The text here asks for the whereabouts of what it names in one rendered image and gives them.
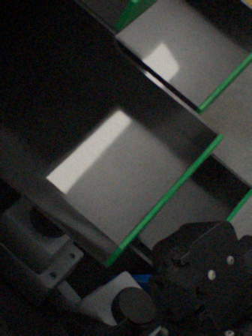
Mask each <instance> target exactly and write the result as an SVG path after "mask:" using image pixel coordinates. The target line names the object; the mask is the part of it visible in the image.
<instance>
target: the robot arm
mask: <svg viewBox="0 0 252 336"><path fill-rule="evenodd" d="M151 262H152V265H153V268H154V270H155V271H156V272H155V274H147V275H131V276H132V278H133V279H134V280H135V281H136V282H137V284H138V285H139V286H140V287H142V288H143V289H144V290H145V292H146V293H148V294H149V295H150V296H151V297H152V298H153V302H154V305H155V307H156V311H157V314H158V315H159V316H161V317H162V318H163V319H162V320H161V330H160V332H161V333H160V334H159V335H157V336H252V236H250V235H248V234H247V235H244V236H243V237H241V238H240V239H239V240H238V237H237V234H236V232H235V230H234V228H233V225H232V224H231V223H230V222H229V221H228V220H216V221H205V222H193V223H184V224H182V225H181V227H180V229H177V230H176V231H175V232H174V233H172V234H171V235H170V236H168V237H166V238H165V239H162V240H160V241H158V242H157V243H155V244H154V247H153V249H152V251H151ZM59 316H60V322H61V326H62V327H63V328H64V330H65V331H66V332H67V333H68V334H69V336H133V334H132V327H131V321H130V317H129V316H126V317H125V318H124V320H122V321H121V322H119V323H118V324H117V325H109V324H106V323H104V322H99V321H97V320H95V319H92V318H90V317H88V316H83V315H81V314H79V313H73V312H69V311H64V310H63V311H62V312H61V313H60V314H59Z"/></svg>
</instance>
